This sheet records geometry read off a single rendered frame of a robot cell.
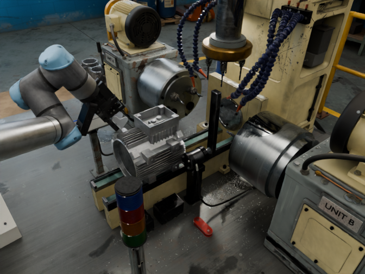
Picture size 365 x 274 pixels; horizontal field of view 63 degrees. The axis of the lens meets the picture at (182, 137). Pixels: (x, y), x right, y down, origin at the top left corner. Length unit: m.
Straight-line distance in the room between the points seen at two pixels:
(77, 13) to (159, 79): 5.52
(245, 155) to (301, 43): 0.45
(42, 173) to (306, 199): 1.05
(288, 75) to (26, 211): 1.10
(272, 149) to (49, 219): 0.82
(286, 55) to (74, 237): 1.00
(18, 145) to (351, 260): 0.81
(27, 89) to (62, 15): 5.82
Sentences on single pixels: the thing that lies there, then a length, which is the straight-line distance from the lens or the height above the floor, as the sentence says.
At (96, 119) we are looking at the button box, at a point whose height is 1.07.
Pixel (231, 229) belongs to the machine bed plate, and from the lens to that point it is 1.13.
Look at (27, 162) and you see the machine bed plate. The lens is 1.51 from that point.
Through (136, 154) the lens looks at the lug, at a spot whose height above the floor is 1.08.
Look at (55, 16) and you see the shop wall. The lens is 6.65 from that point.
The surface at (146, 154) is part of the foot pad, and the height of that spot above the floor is 1.07.
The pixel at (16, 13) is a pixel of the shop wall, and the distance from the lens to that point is 6.49.
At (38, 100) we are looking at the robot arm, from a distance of 0.87.
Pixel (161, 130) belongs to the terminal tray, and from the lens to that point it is 1.01.
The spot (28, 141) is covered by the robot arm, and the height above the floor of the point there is 1.30.
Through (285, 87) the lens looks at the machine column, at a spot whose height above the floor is 1.17.
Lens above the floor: 1.69
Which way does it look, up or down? 36 degrees down
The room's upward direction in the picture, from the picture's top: 1 degrees clockwise
